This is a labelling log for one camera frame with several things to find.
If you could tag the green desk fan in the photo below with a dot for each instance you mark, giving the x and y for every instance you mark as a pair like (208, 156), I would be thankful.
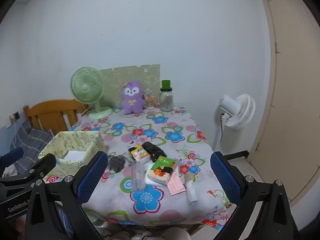
(85, 87)

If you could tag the green tissue packet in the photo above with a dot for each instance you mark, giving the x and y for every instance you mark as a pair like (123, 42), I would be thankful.
(161, 171)

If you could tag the beige door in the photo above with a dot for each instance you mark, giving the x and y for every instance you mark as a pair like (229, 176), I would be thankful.
(295, 105)

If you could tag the cotton swab jar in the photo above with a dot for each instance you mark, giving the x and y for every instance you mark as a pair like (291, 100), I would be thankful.
(150, 103)

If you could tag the green patterned board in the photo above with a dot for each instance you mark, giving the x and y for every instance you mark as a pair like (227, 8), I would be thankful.
(145, 75)

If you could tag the purple plush toy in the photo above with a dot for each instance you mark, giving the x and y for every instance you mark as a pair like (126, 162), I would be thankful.
(132, 100)

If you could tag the cartoon tissue packet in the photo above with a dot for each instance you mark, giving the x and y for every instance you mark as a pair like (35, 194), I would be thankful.
(140, 155)

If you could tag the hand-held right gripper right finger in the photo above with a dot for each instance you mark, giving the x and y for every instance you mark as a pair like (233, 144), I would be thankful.
(225, 177)

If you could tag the pale green bowl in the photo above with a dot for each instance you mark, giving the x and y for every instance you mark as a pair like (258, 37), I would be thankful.
(96, 222)

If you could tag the white standing fan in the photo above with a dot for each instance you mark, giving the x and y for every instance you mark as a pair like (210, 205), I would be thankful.
(240, 112)

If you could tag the clear glass jar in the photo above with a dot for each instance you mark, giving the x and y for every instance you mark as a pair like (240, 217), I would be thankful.
(166, 102)

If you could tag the wooden chair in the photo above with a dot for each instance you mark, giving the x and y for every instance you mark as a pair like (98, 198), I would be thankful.
(50, 112)

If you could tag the green plastic cup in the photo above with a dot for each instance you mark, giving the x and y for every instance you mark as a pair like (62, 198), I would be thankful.
(165, 84)

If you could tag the grey socks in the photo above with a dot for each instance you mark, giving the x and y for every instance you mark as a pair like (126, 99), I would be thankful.
(116, 163)

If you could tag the white paper pack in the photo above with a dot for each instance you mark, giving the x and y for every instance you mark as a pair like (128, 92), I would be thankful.
(73, 155)

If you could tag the grey trash bag roll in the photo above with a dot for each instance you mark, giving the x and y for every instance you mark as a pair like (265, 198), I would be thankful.
(191, 192)

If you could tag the wall socket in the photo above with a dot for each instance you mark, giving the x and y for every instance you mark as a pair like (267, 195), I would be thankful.
(16, 115)

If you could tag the plaid blanket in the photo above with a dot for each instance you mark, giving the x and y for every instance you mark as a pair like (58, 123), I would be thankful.
(30, 140)

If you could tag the black plastic bag roll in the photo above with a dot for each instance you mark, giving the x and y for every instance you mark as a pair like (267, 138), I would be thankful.
(155, 150)

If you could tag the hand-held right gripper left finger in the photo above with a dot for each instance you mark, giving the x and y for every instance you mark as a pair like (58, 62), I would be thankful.
(92, 177)

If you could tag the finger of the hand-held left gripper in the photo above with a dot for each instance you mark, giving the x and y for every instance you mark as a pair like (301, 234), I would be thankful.
(12, 155)
(42, 164)

